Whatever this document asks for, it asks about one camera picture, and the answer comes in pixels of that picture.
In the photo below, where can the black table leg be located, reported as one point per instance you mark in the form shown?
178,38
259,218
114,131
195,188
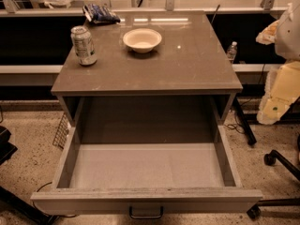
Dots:
251,140

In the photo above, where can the wire mesh rack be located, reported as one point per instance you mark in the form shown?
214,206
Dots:
61,134

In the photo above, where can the black metal drawer handle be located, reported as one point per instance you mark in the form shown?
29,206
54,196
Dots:
146,214

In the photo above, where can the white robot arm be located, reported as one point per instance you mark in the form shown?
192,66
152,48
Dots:
282,85

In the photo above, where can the blue chip bag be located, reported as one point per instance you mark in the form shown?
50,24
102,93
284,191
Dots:
97,14

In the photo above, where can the open grey top drawer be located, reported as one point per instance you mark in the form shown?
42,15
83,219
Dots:
146,152

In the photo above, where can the white paper bowl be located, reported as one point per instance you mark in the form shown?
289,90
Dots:
142,40

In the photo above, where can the clear plastic water bottle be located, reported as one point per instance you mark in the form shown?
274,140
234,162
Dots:
232,51

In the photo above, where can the grey cabinet with top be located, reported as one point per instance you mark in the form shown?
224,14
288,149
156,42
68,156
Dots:
188,61

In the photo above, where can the black equipment at left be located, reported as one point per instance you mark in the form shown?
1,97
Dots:
8,198

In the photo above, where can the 7up soda can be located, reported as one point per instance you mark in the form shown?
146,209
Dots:
83,45

